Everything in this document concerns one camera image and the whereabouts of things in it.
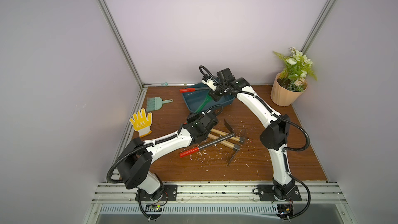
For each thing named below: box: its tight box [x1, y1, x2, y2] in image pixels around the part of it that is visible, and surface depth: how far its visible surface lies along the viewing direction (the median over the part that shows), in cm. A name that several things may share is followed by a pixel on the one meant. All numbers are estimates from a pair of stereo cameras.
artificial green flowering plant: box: [273, 46, 318, 92], surface depth 96 cm
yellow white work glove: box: [129, 108, 153, 138], surface depth 102 cm
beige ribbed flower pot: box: [270, 72, 308, 107], surface depth 101 cm
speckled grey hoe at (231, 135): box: [179, 118, 236, 158], surface depth 87 cm
